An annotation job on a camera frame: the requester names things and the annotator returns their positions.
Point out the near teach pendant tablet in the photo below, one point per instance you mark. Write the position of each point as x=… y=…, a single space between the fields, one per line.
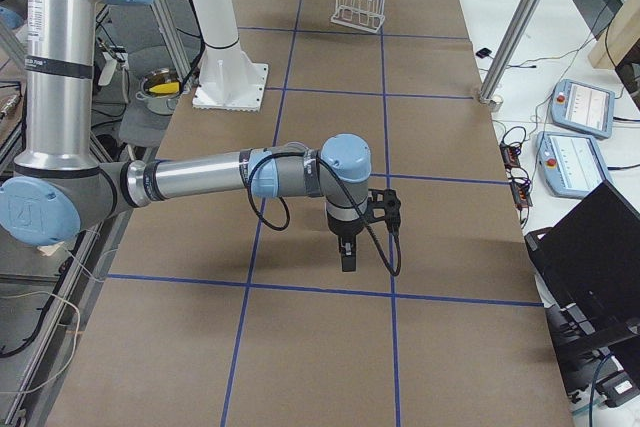
x=572 y=164

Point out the black laptop on stand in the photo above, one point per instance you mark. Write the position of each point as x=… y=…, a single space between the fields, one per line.
x=590 y=259

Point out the far teach pendant tablet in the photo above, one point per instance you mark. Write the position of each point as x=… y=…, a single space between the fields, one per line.
x=583 y=108

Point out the black orange usb hub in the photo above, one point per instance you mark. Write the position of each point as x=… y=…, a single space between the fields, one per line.
x=510 y=156

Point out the steel bowl with corn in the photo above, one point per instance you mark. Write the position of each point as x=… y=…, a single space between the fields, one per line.
x=159 y=90

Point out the small black usb device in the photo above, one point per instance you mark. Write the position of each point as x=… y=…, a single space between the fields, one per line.
x=482 y=53

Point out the aluminium frame post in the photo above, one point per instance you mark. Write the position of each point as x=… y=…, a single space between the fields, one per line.
x=487 y=94

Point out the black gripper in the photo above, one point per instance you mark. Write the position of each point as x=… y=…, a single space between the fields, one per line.
x=344 y=230

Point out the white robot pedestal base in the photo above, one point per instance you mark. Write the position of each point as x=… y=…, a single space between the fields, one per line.
x=228 y=79

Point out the teach pendant tablet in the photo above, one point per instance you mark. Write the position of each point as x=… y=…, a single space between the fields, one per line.
x=572 y=164
x=583 y=108

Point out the white wire cup holder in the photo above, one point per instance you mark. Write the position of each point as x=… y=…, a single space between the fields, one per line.
x=363 y=15

